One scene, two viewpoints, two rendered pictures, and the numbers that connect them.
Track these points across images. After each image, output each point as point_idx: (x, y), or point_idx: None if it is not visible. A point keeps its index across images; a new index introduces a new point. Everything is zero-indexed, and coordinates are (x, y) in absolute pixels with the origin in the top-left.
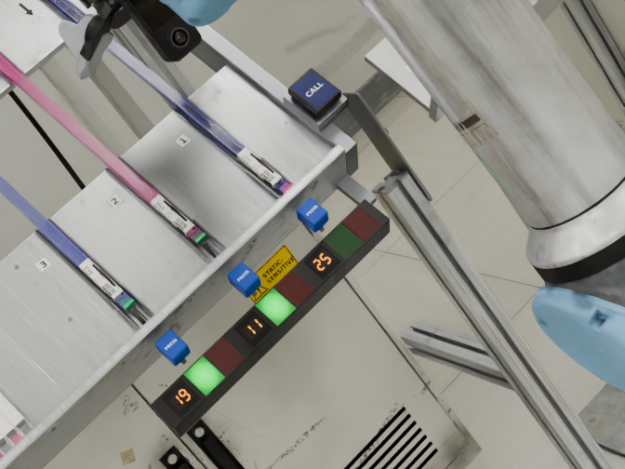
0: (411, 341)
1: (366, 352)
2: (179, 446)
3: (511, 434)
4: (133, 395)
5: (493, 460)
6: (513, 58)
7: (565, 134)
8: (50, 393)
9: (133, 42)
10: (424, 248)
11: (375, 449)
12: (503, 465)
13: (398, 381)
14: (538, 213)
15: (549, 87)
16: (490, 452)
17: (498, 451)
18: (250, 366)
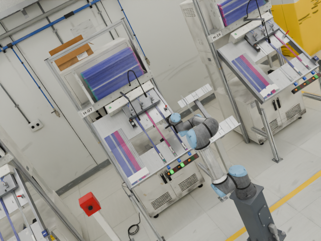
0: (198, 165)
1: (191, 165)
2: (163, 173)
3: (210, 179)
4: None
5: (206, 182)
6: (213, 165)
7: (216, 172)
8: (152, 169)
9: None
10: None
11: (189, 178)
12: (208, 183)
13: (195, 169)
14: (212, 178)
15: (216, 168)
16: (206, 181)
17: (207, 181)
18: (177, 171)
